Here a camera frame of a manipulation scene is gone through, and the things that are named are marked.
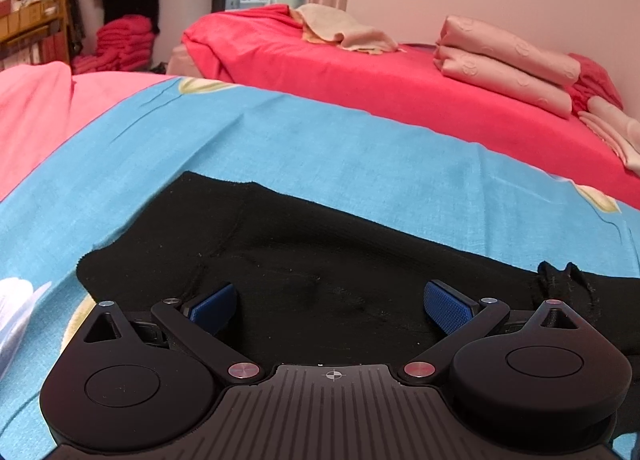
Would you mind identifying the blue floral bed sheet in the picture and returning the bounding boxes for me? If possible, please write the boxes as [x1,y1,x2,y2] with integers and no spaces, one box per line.
[1,79,639,459]

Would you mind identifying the black knit pants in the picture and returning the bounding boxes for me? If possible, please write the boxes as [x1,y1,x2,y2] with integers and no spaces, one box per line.
[76,172,639,368]

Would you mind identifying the wooden shelf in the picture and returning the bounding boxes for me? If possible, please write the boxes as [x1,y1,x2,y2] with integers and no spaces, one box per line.
[1,0,70,71]

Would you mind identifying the red crumpled cloth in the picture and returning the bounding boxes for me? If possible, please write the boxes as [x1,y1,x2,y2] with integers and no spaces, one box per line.
[566,53,624,114]

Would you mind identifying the cream folded blanket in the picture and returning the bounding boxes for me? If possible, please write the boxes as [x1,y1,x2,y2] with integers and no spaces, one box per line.
[578,96,640,175]

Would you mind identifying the pink bed cover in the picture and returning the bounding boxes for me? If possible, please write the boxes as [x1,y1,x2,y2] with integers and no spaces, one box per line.
[0,62,167,198]

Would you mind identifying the red folded cloth pile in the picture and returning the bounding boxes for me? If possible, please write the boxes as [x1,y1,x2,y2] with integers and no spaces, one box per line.
[72,16,155,74]

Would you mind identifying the beige towel on bed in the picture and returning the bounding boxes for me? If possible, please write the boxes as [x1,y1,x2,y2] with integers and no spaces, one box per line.
[290,4,399,54]

